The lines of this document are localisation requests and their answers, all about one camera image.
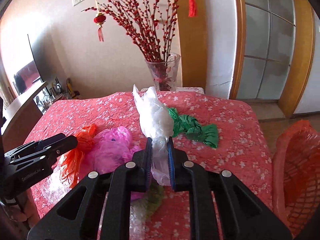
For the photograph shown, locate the white plastic bag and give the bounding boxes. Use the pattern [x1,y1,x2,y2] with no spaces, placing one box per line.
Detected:
[132,84,174,186]

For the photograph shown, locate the green plastic bag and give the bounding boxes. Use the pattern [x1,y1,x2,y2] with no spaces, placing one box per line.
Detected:
[167,107,219,148]

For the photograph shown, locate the dark wooden television cabinet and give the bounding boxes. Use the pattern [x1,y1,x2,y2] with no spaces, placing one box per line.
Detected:
[0,80,54,143]

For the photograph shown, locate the wooden door frame panel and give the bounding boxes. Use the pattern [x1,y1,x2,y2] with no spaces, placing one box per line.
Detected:
[172,0,208,88]

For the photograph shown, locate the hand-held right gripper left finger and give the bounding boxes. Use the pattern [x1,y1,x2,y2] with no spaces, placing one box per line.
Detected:
[27,137,153,240]

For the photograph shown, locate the glass vase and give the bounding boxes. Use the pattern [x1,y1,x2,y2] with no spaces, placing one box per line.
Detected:
[145,53,181,92]

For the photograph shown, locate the flat screen television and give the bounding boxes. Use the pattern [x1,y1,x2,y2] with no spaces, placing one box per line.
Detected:
[12,34,47,95]

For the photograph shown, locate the small red lantern ornament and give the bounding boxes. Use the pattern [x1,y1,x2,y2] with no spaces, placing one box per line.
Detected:
[94,12,107,42]

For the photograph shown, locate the white box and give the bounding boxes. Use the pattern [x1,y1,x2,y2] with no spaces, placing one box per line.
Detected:
[141,87,204,95]

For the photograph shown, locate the wood framed glass door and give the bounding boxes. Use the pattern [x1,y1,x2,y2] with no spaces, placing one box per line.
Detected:
[230,0,315,118]

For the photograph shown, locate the clutter of small items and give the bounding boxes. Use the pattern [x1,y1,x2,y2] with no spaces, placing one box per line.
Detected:
[35,77,80,105]

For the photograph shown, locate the red berry branches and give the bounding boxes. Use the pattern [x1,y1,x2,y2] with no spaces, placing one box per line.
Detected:
[81,0,183,63]

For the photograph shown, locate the clear bubble wrap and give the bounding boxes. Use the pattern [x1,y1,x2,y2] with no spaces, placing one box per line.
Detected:
[41,171,150,240]

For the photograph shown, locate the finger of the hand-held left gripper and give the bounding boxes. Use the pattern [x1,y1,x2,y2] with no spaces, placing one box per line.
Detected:
[11,135,78,168]
[4,133,67,158]

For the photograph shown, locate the orange-lined trash bin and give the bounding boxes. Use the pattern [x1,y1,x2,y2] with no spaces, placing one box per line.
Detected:
[272,119,320,238]

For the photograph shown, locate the pink plastic bag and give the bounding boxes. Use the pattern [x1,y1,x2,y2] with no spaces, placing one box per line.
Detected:
[86,125,148,202]

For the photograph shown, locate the pink floral tablecloth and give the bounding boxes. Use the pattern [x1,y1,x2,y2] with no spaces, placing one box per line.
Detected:
[24,90,274,240]

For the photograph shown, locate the orange plastic bag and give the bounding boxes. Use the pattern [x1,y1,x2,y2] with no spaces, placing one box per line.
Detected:
[60,123,98,188]

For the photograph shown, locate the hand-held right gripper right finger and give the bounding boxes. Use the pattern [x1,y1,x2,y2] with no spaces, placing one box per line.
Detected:
[167,136,293,240]

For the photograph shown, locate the cream plastic bag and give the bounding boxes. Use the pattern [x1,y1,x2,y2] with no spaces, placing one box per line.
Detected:
[140,185,165,215]

